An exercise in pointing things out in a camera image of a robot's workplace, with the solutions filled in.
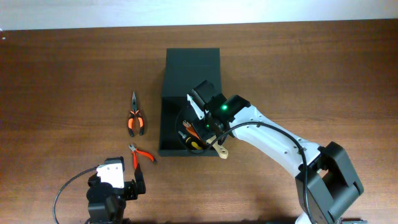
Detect orange socket bit holder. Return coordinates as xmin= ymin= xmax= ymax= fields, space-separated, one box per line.
xmin=182 ymin=120 xmax=201 ymax=140

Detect red handled side cutters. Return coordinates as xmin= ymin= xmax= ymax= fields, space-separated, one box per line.
xmin=128 ymin=144 xmax=157 ymax=169

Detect yellow black stubby screwdriver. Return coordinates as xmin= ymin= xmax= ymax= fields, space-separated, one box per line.
xmin=178 ymin=131 xmax=205 ymax=150

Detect orange black needle-nose pliers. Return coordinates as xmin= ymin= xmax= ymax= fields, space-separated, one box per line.
xmin=127 ymin=92 xmax=145 ymax=137

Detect orange scraper wooden handle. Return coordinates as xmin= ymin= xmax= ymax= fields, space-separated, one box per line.
xmin=206 ymin=135 xmax=229 ymax=159

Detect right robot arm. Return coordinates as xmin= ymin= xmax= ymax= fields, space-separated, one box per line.
xmin=187 ymin=80 xmax=364 ymax=223

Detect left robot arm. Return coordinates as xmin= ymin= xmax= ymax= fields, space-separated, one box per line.
xmin=86 ymin=162 xmax=146 ymax=224

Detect dark green open box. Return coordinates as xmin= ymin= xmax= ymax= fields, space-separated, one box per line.
xmin=159 ymin=48 xmax=222 ymax=157

